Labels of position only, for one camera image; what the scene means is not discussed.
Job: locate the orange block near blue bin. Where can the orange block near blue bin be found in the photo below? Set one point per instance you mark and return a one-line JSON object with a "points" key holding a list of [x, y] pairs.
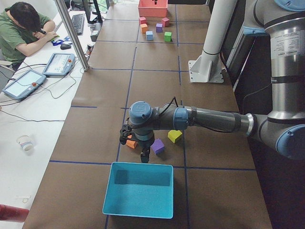
{"points": [[131, 144]]}

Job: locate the purple block near red bin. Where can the purple block near red bin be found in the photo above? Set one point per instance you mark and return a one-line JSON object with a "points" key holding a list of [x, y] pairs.
{"points": [[159, 27]]}

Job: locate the black computer mouse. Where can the black computer mouse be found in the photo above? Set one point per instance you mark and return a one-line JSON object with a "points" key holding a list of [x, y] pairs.
{"points": [[65, 46]]}

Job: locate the teach pendant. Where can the teach pendant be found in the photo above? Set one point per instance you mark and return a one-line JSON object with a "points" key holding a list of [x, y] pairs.
{"points": [[59, 65], [26, 84]]}

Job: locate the blue plastic bin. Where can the blue plastic bin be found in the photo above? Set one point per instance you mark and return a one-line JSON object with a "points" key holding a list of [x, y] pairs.
{"points": [[140, 190]]}

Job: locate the red cylinder object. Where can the red cylinder object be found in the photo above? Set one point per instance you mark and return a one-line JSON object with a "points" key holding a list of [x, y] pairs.
{"points": [[13, 214]]}

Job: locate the black monitor stand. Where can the black monitor stand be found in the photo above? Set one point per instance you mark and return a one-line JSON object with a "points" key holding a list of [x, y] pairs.
{"points": [[92, 11]]}

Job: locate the dark red foam block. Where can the dark red foam block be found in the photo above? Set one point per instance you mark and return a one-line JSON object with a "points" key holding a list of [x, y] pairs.
{"points": [[165, 22], [142, 20]]}

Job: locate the black keyboard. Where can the black keyboard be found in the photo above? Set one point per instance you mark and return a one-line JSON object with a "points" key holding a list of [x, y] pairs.
{"points": [[78, 23]]}

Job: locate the light blue foam block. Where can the light blue foam block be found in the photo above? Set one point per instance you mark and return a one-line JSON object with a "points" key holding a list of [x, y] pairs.
{"points": [[149, 36]]}

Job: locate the aluminium frame post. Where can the aluminium frame post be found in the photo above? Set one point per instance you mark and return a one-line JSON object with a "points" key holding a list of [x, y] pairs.
{"points": [[62, 9]]}

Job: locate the yellow foam block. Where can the yellow foam block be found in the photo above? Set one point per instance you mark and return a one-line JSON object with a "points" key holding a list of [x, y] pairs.
{"points": [[174, 135]]}

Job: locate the red plastic bin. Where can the red plastic bin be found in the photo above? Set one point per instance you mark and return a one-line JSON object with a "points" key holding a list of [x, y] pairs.
{"points": [[153, 8]]}

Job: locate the teach pendant far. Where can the teach pendant far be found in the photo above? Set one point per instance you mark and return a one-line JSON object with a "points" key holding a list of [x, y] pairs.
{"points": [[59, 65]]}

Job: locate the green foam block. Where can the green foam block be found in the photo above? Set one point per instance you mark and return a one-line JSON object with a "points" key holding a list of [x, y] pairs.
{"points": [[167, 36]]}

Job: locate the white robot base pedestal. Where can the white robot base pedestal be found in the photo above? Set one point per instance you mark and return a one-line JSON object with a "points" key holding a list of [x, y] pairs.
{"points": [[207, 67]]}

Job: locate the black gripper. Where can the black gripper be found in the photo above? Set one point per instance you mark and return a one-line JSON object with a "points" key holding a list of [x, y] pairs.
{"points": [[144, 144]]}

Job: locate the orange block near red bin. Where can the orange block near red bin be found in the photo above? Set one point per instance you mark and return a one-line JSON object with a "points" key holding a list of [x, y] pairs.
{"points": [[144, 28]]}

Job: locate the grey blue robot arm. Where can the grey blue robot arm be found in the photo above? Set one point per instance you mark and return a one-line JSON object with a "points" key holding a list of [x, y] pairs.
{"points": [[283, 129]]}

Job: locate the paper cup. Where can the paper cup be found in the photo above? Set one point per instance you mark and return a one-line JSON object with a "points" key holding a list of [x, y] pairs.
{"points": [[25, 143]]}

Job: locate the person in green shirt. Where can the person in green shirt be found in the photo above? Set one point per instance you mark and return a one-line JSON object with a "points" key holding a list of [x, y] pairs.
{"points": [[23, 31]]}

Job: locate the teach pendant near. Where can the teach pendant near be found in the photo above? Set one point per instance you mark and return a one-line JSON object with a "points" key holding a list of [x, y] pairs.
{"points": [[26, 84]]}

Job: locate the purple block near blue bin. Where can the purple block near blue bin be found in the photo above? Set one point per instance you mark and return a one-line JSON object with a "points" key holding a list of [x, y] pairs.
{"points": [[158, 146]]}

